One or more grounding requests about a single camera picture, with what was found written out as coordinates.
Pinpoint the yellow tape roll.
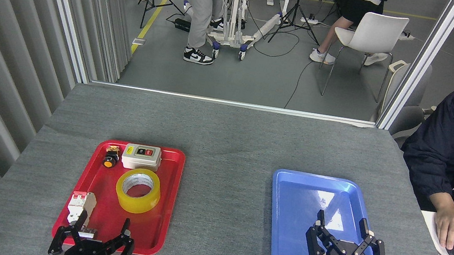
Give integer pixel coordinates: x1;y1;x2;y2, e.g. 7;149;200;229
113;165;165;217

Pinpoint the silver frame post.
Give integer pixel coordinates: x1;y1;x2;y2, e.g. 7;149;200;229
374;0;454;141
20;0;103;85

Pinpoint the black power adapter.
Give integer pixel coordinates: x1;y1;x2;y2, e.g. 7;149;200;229
173;18;192;34

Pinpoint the small silver rail piece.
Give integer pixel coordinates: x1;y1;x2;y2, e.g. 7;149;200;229
76;225;98;240

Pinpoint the person's right hand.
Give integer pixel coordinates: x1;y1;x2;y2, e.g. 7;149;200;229
430;205;454;251

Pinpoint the grey office chair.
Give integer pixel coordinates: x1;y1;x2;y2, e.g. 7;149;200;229
376;57;444;152

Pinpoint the black floor cable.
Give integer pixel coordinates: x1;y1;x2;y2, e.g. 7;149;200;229
284;43;327;113

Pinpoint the white chair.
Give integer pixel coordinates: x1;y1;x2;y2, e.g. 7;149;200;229
316;6;410;107

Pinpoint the red plastic tray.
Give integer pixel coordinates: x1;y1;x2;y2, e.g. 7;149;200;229
50;133;187;255

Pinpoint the white circuit breaker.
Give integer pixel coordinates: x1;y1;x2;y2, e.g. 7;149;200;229
65;189;99;228

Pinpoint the silver frame rail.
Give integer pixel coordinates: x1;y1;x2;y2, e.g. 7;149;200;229
88;79;379;129

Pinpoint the blue plastic tray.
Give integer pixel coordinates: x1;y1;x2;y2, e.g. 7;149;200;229
261;167;398;255

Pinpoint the yellow push button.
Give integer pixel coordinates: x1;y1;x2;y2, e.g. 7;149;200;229
102;144;122;170

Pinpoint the white wheeled stand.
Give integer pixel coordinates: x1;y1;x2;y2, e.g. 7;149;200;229
177;0;285;67

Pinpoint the white two-button switch box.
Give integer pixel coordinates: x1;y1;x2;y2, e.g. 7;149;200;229
120;142;163;174

